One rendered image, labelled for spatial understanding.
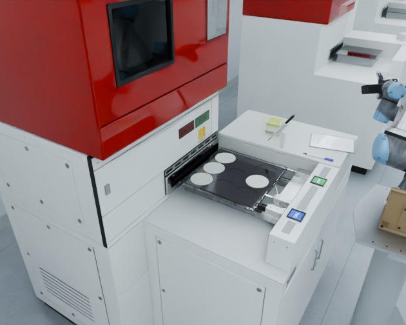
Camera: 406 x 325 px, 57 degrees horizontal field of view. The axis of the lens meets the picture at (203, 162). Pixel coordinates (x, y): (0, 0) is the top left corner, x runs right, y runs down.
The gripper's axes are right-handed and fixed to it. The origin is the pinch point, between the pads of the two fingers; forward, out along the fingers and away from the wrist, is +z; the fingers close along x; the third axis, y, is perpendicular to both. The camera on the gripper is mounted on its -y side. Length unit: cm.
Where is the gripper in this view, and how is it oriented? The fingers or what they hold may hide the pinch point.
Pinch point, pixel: (376, 85)
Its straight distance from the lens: 229.1
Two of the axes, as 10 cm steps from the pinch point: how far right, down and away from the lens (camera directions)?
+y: 9.7, -0.5, -2.4
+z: 2.1, -2.8, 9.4
